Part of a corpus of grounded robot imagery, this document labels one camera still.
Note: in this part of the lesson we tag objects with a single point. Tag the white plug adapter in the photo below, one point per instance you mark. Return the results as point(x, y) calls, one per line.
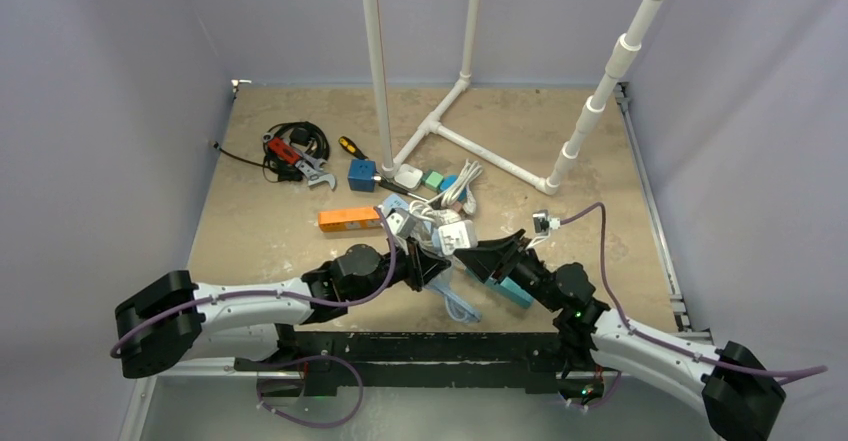
point(408, 177)

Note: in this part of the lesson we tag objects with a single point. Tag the teal rectangular box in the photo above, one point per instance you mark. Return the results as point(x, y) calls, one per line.
point(506, 288)

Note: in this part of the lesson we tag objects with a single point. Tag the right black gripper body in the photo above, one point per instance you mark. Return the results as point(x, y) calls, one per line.
point(506, 260)

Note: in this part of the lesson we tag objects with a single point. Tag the light blue plug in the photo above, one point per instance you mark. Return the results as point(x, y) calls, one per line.
point(447, 182)

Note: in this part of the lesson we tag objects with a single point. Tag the light blue power strip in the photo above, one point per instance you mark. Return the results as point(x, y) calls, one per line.
point(393, 202)

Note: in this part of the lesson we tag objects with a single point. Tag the white cube socket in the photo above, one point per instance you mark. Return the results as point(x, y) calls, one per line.
point(459, 235)

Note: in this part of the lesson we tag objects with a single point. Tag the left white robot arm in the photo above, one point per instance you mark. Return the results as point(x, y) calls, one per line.
point(176, 319)

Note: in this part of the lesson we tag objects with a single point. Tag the small claw hammer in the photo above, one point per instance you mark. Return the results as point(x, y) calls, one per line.
point(420, 206)

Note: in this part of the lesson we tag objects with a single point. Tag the green plug adapter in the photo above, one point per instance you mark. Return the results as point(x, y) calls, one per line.
point(432, 180)

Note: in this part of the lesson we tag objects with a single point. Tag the blue cube socket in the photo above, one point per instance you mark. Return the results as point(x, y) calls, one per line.
point(361, 175)

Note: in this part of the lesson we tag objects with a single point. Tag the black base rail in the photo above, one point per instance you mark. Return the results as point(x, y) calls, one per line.
point(321, 362)

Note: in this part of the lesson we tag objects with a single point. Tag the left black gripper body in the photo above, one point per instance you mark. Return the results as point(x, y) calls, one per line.
point(404, 267)

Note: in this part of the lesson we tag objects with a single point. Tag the silver adjustable wrench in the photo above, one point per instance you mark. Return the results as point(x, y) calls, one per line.
point(310, 167)

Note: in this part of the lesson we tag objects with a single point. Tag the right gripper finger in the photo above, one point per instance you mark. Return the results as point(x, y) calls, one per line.
point(489, 254)
point(493, 272)

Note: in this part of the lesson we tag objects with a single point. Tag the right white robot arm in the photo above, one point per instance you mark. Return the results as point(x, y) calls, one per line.
point(728, 385)

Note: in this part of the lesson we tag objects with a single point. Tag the orange power strip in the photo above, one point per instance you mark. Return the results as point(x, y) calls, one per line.
point(348, 219)

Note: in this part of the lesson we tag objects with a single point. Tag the yellow black screwdriver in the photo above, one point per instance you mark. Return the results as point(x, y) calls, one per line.
point(351, 148)

